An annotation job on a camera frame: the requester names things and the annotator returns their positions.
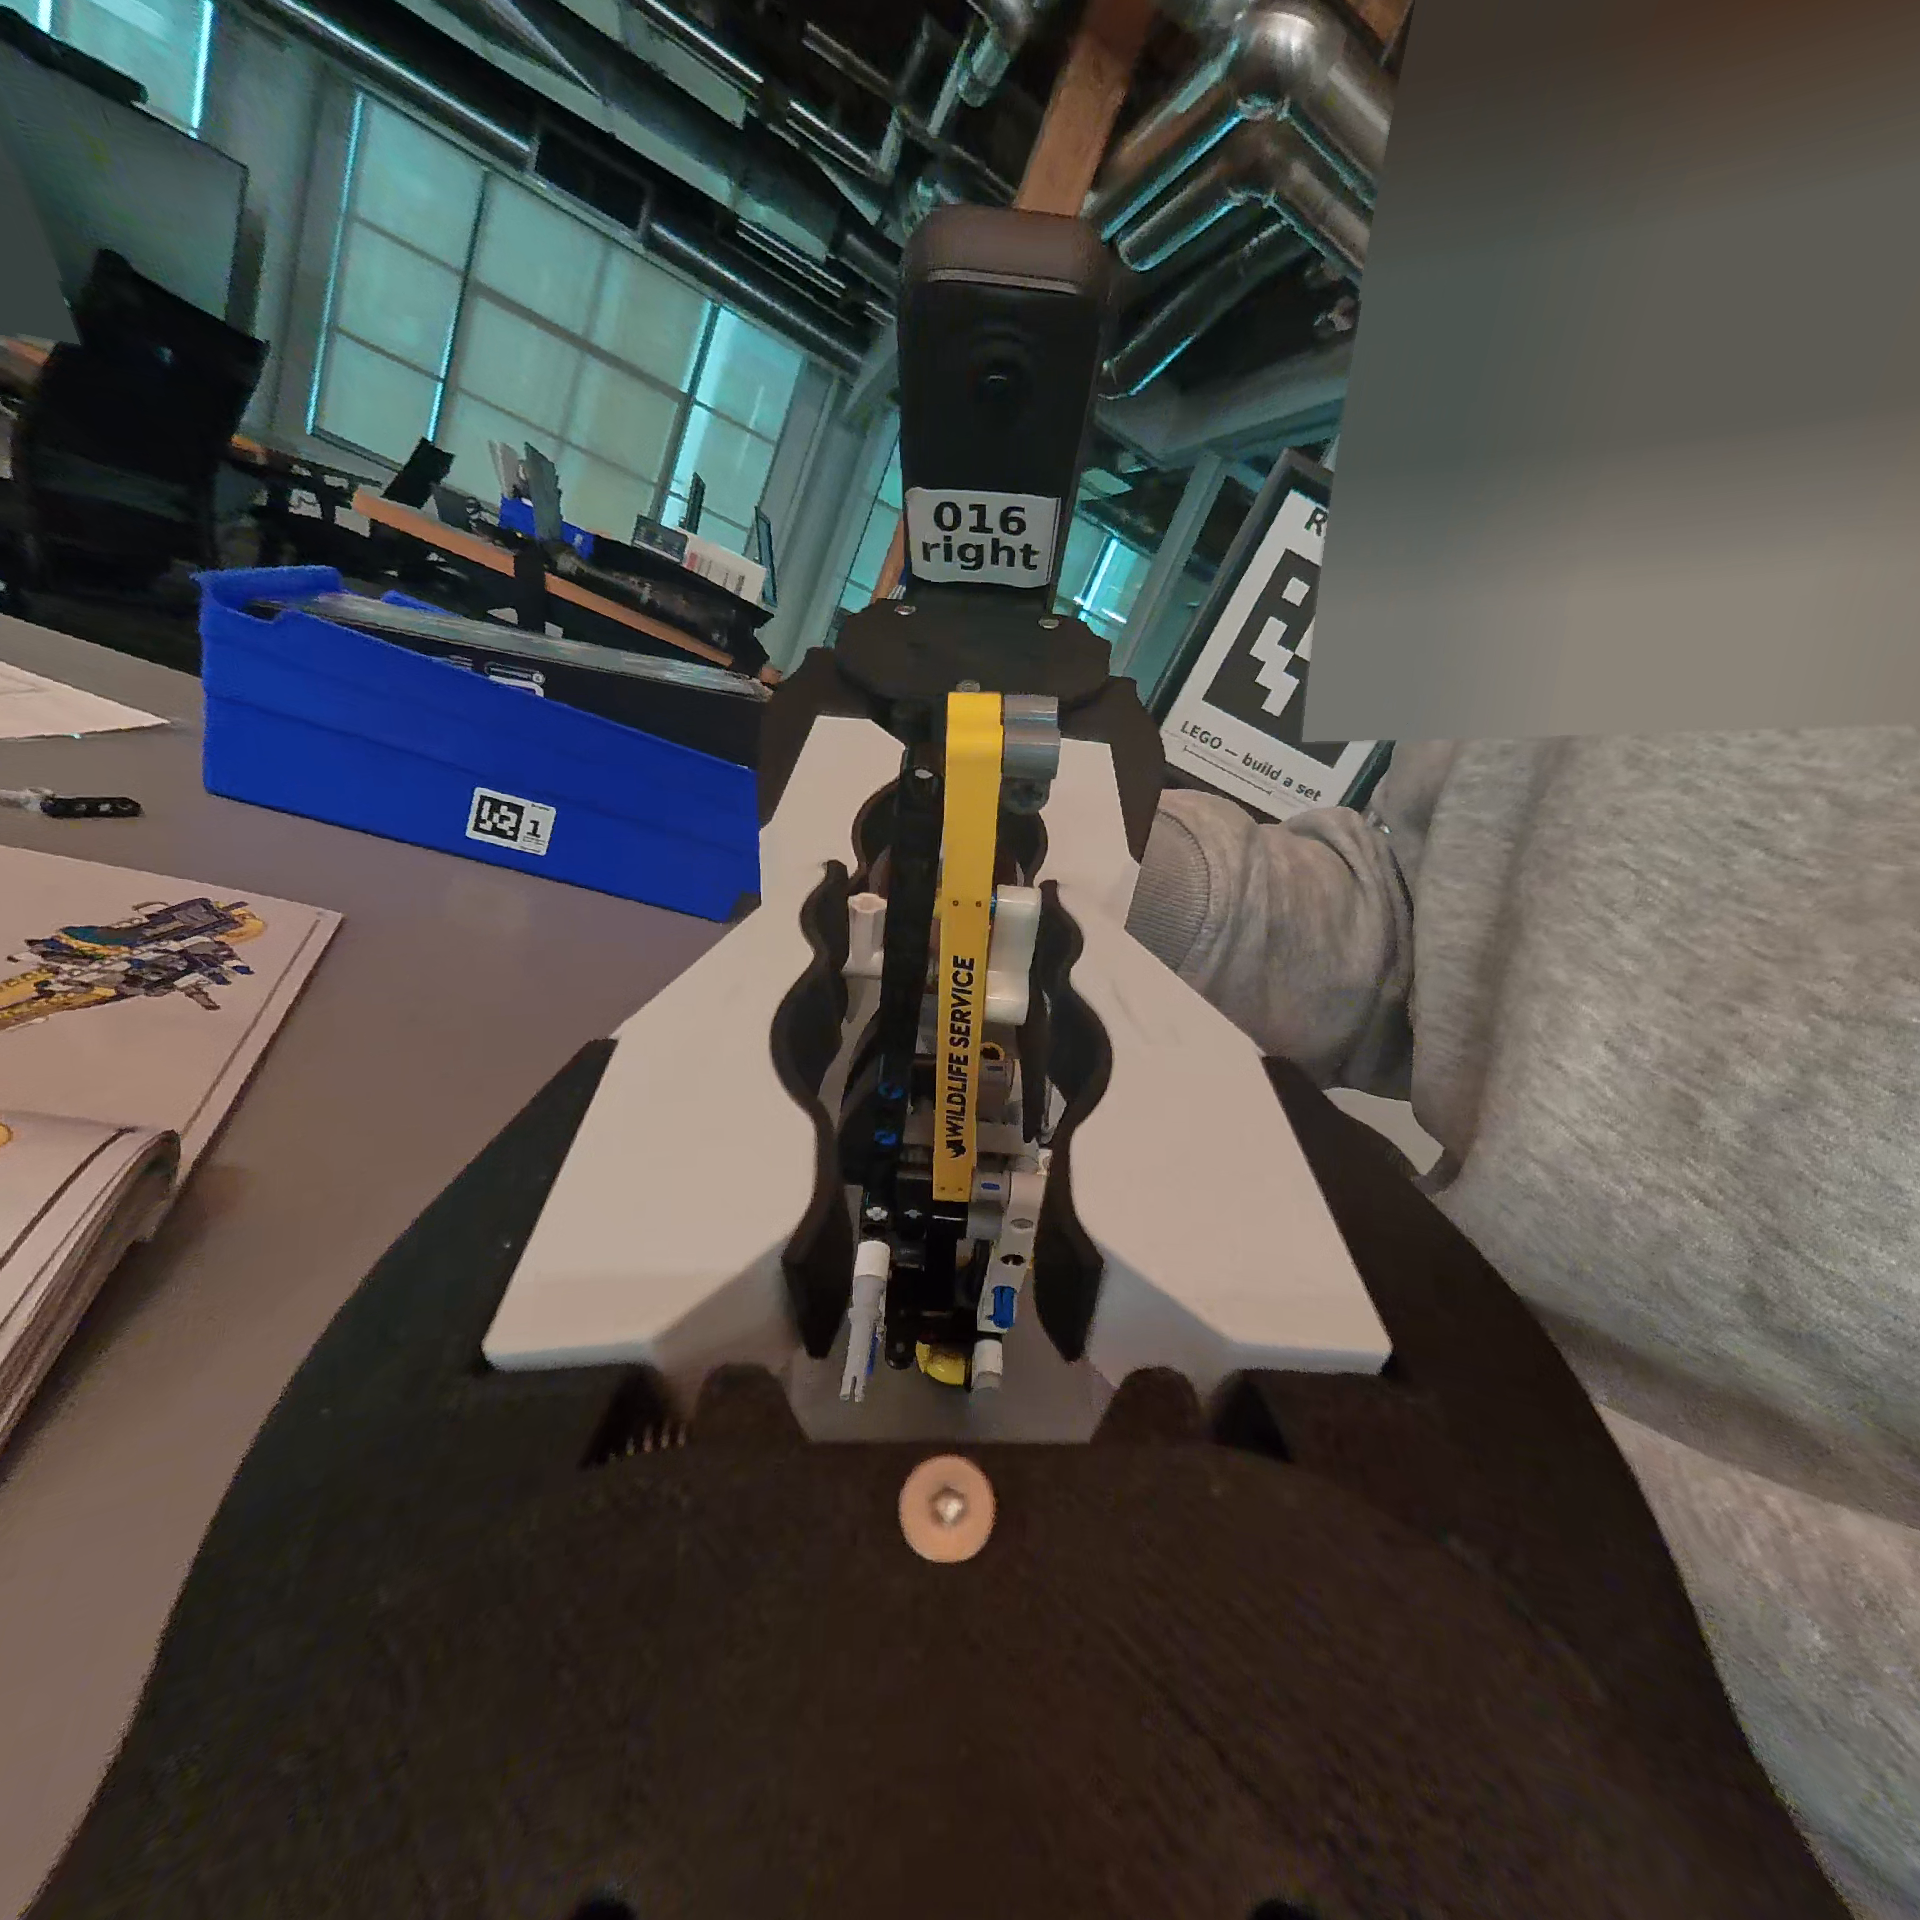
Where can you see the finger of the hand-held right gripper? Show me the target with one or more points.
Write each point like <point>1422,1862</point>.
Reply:
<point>841,779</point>
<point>1096,818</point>

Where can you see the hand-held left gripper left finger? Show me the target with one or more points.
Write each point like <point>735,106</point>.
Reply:
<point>659,1172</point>

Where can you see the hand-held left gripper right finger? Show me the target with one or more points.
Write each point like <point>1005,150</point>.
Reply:
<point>1200,1185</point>

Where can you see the yellow and black lego model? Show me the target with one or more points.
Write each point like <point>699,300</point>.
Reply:
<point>968,901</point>

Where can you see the lego instruction booklet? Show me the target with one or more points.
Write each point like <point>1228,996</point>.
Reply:
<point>136,989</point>

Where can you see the black lego beam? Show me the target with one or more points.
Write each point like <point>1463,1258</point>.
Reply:
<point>89,805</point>

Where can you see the marker sign board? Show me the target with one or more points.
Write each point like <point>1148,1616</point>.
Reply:
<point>1274,631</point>

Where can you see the wooden office desk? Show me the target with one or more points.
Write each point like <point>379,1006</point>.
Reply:
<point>601,594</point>

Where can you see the silver ventilation ducts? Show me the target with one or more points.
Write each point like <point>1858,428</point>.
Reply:
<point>1258,120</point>

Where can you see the blue plastic bin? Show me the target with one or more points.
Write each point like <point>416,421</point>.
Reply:
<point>449,752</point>

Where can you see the person's grey sweatshirt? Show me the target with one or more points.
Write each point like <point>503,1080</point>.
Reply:
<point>1801,1652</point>

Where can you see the zebra-pattern sticker sheet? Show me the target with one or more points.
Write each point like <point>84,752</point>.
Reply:
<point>60,700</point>

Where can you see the black office chair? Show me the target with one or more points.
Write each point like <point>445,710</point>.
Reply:
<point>136,435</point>

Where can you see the grey whiteboard panel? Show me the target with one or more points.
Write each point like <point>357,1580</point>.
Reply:
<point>136,212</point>

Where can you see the wooden post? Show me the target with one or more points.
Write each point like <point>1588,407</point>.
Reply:
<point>1079,106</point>

